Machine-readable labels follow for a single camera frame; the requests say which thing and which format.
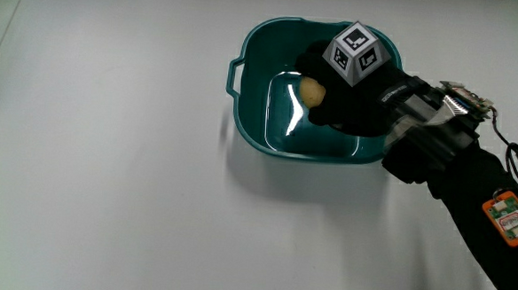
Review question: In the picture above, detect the teal plastic basin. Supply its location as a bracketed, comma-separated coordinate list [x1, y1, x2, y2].
[221, 13, 406, 168]

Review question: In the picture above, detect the person's right hand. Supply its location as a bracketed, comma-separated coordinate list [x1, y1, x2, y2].
[291, 17, 428, 142]

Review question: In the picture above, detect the small yellow potato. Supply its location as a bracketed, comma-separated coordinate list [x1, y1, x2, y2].
[297, 75, 328, 110]

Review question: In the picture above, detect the person's right forearm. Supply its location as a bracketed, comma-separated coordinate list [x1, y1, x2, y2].
[374, 74, 518, 290]

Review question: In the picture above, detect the orange sensor module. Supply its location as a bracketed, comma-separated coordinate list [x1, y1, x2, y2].
[478, 188, 518, 249]

